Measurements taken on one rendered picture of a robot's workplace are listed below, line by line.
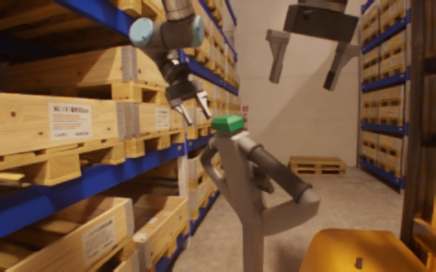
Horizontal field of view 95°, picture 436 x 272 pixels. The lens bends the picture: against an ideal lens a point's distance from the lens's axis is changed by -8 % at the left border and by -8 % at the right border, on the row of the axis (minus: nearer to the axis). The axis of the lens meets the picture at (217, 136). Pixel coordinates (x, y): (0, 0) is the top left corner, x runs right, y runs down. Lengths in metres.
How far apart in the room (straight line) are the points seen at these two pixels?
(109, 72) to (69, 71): 0.33
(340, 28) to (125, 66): 1.20
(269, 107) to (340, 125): 1.93
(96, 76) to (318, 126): 5.56
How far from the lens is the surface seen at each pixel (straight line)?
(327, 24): 0.49
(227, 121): 0.45
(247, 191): 0.50
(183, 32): 0.71
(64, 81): 1.78
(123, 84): 1.44
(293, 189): 0.38
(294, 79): 6.25
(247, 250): 0.63
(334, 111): 6.37
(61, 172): 1.05
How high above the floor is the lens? 1.43
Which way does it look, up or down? 6 degrees down
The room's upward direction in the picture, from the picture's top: 2 degrees counter-clockwise
